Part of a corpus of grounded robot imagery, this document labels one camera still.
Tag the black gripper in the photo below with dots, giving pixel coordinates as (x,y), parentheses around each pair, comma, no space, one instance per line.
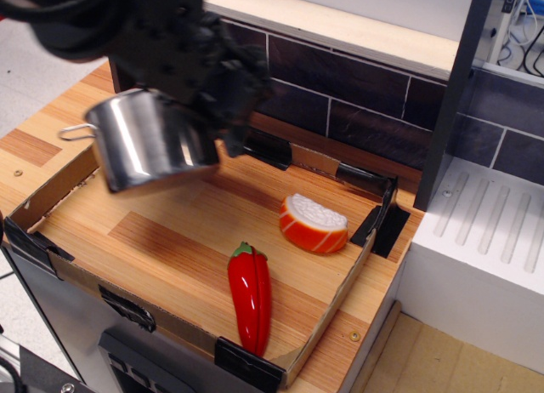
(186,53)

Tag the stainless steel pot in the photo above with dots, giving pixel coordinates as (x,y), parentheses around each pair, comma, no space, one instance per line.
(144,143)

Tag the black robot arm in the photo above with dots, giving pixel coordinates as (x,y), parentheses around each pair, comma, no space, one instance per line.
(76,30)

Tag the cardboard fence with black tape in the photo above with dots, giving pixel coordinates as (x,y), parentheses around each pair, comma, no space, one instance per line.
(135,287)

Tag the toy salmon sushi piece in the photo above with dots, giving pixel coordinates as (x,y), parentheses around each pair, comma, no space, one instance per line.
(311,226)

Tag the wooden shelf board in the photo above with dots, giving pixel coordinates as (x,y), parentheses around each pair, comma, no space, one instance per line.
(384,43)

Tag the red toy chili pepper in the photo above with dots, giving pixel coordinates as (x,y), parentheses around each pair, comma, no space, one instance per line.
(251,292)

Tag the white dish drainer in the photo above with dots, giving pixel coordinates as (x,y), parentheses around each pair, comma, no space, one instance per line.
(489,221)

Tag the dark left vertical post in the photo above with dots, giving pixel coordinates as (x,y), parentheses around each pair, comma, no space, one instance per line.
(125,76)

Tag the dark grey vertical post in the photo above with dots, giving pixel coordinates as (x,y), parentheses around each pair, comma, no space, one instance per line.
(439,155)

